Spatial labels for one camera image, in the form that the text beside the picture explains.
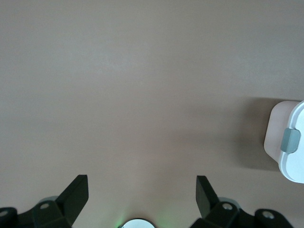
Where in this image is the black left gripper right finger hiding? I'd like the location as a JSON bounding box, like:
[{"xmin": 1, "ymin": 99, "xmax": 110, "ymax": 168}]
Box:
[{"xmin": 190, "ymin": 175, "xmax": 293, "ymax": 228}]

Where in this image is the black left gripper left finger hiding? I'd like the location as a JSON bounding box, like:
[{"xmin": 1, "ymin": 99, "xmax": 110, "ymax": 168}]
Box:
[{"xmin": 0, "ymin": 175, "xmax": 89, "ymax": 228}]

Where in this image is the white lid with grey latches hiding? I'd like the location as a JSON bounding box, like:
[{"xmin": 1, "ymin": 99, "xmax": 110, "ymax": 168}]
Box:
[{"xmin": 277, "ymin": 99, "xmax": 304, "ymax": 184}]

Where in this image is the white plastic container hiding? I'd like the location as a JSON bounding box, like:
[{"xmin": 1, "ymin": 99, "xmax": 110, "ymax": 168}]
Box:
[{"xmin": 264, "ymin": 100, "xmax": 301, "ymax": 165}]

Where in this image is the brown table mat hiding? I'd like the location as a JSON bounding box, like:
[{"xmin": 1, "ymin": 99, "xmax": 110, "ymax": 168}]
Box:
[{"xmin": 0, "ymin": 0, "xmax": 304, "ymax": 228}]

